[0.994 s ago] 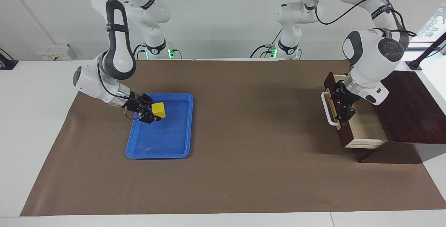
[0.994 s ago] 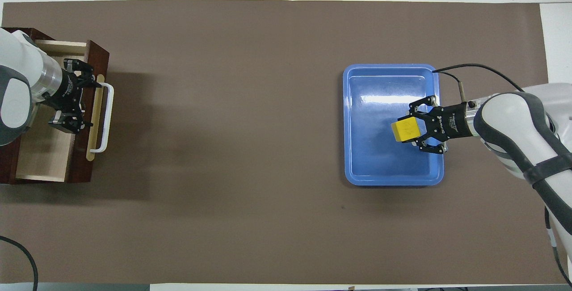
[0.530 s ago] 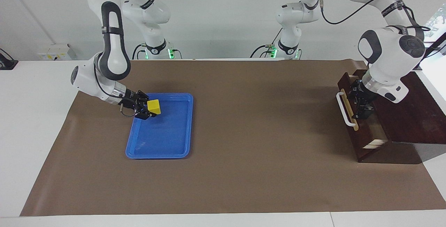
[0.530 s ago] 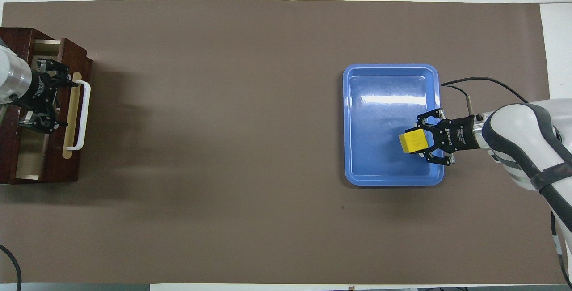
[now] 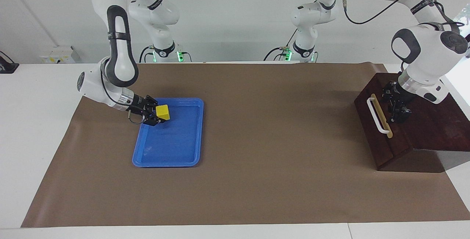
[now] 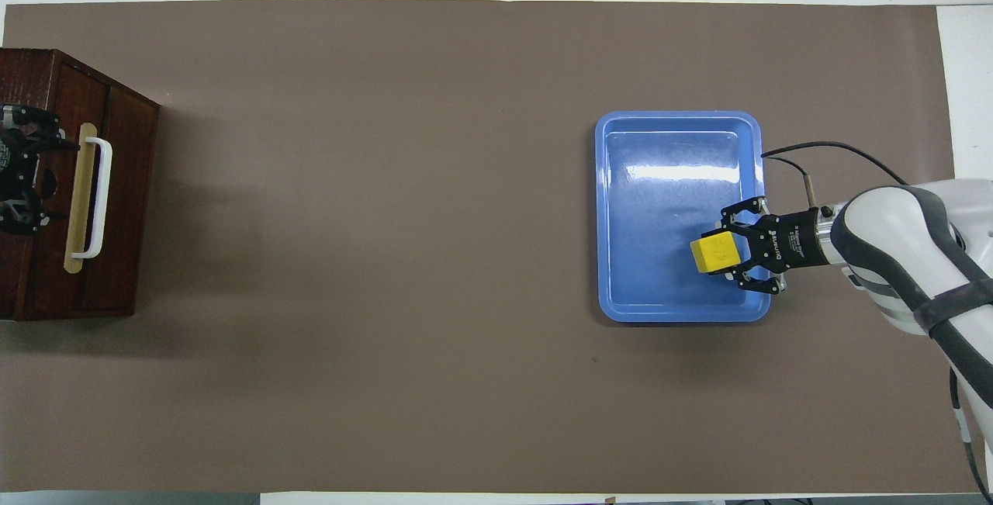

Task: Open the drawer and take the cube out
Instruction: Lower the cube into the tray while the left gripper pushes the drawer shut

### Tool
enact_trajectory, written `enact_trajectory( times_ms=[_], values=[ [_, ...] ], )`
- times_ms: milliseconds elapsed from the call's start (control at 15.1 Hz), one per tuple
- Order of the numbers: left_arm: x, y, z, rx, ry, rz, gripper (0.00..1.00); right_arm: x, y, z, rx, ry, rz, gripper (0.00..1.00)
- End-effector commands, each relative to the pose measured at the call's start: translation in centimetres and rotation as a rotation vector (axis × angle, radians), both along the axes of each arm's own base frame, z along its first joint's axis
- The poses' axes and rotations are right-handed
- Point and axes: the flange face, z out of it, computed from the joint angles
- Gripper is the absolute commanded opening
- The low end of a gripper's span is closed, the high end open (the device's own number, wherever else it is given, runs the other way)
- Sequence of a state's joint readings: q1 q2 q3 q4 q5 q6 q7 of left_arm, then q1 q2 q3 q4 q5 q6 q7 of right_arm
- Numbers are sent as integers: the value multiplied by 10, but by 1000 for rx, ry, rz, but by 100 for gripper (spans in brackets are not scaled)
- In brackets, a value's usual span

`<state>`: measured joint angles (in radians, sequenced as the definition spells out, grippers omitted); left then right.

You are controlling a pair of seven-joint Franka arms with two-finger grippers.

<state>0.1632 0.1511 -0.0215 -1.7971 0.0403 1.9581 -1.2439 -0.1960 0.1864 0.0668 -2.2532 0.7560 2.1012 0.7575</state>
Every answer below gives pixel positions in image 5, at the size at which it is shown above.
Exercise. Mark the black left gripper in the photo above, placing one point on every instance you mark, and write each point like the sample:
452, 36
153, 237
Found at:
402, 94

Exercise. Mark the yellow cube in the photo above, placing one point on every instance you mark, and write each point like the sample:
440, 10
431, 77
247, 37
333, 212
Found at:
163, 113

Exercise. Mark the black desk mount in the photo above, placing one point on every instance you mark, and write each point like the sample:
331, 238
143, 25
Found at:
7, 68

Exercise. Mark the brown paper table mat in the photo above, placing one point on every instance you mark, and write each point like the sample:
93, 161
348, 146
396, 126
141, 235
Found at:
257, 187

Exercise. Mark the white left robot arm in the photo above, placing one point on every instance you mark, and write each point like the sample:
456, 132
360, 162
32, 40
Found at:
426, 59

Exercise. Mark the bright window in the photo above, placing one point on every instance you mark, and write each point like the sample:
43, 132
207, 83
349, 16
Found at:
464, 15

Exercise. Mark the white wall socket box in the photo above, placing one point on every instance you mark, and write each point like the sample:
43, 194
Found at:
58, 53

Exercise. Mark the dark wooden cabinet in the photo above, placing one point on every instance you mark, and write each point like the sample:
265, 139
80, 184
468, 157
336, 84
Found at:
433, 129

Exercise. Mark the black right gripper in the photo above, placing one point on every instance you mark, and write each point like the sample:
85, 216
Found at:
141, 107

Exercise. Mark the blue plastic tray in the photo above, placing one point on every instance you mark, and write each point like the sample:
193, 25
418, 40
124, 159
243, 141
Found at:
172, 147

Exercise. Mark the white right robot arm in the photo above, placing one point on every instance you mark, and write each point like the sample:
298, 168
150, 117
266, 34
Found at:
91, 84

